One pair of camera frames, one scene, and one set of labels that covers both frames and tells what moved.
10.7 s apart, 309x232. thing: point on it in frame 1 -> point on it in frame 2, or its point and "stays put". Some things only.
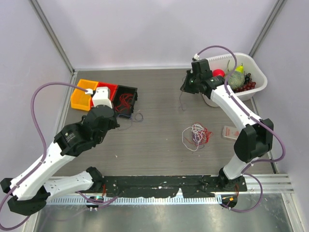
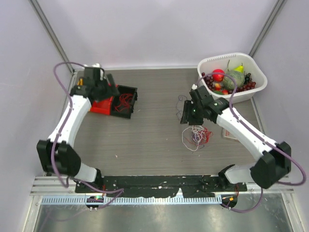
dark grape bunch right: (249, 85) stays put
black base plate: (151, 186) stays put
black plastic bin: (123, 102) stays put
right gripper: (186, 87) -> (189, 104)
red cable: (125, 99) stays put
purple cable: (132, 120) -> (179, 114)
